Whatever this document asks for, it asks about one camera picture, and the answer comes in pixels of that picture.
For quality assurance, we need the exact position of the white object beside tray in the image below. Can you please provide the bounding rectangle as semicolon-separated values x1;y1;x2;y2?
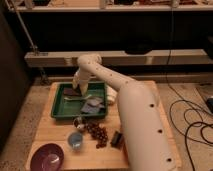
107;87;117;105

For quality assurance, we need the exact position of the grey crumpled cloth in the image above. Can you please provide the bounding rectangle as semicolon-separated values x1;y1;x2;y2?
81;97;105;114

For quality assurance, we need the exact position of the black cable on floor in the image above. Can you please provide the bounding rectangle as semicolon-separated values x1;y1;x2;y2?
165;6;213;171

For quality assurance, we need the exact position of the purple bowl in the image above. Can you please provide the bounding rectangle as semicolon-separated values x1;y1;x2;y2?
30;143;64;171

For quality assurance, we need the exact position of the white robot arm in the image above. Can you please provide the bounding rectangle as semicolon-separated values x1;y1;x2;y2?
73;54;178;171

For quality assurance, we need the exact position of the white lower shelf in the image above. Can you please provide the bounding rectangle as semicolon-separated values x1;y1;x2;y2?
24;49;213;68

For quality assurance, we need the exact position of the white upper shelf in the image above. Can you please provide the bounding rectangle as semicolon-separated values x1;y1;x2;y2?
3;0;213;12

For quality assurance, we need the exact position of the brown felt eraser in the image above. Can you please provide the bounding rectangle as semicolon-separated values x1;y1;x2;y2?
63;88;81;97

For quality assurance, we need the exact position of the small blue cup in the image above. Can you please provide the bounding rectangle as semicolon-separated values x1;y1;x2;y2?
68;132;83;150

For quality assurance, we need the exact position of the white shelf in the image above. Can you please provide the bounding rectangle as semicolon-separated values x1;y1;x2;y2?
3;0;213;12
24;49;213;68

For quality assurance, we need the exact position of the small dark block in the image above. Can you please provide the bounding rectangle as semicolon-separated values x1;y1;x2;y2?
110;131;123;148

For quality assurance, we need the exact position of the metal diagonal pole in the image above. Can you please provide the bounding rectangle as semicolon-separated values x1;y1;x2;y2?
10;0;49;85

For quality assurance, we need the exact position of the bunch of dark grapes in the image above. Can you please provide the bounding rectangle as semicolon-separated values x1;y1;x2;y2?
86;122;108;149

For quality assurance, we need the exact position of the green plastic tray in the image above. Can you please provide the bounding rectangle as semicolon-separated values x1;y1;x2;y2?
51;82;108;120

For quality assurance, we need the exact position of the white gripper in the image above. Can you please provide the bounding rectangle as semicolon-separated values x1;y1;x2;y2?
72;69;90;94

